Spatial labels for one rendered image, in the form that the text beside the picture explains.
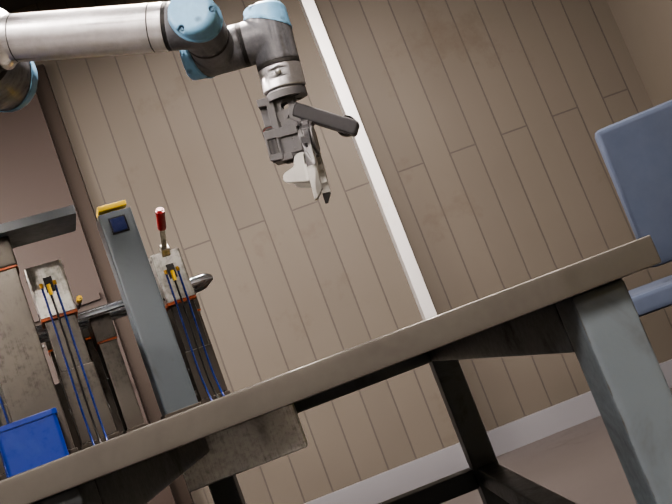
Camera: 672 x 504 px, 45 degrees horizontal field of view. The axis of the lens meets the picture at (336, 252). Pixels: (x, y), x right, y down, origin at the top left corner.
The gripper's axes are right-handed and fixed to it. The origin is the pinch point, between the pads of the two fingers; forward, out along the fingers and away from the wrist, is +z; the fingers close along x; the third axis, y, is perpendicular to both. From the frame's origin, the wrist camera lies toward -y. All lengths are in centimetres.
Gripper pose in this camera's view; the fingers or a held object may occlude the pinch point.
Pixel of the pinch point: (326, 201)
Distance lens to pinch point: 139.1
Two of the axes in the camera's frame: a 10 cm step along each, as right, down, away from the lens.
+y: -9.6, 2.5, 1.0
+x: -1.0, 0.2, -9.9
